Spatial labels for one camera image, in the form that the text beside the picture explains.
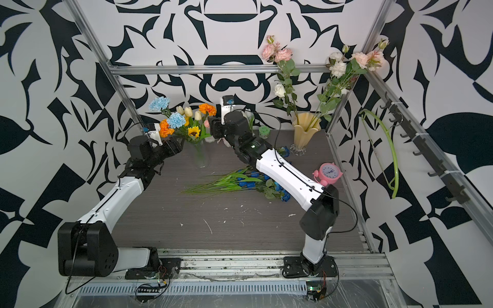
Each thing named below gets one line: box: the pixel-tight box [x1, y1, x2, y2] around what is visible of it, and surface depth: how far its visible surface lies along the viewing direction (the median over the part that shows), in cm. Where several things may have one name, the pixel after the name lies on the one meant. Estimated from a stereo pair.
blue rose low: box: [274, 182, 291, 203], surface depth 91 cm
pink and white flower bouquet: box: [261, 34, 390, 130], surface depth 85 cm
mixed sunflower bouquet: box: [148, 96, 217, 146], surface depth 85 cm
